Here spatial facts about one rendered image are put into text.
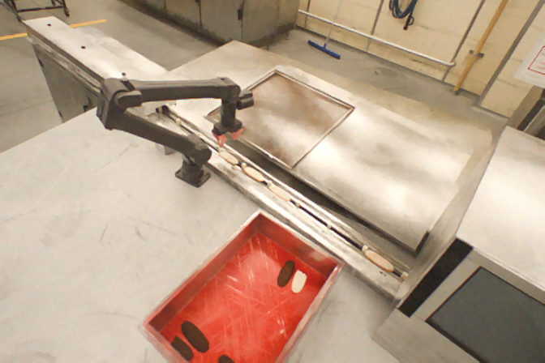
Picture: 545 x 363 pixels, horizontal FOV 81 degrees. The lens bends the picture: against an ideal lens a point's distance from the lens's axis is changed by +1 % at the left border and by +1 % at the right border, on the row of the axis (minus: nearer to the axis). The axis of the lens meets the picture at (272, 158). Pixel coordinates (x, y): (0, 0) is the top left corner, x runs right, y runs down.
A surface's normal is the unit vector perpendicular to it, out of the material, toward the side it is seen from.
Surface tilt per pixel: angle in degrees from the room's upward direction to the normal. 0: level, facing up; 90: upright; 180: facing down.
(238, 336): 0
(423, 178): 10
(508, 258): 0
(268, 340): 0
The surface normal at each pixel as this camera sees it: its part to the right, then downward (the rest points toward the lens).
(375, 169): 0.00, -0.66
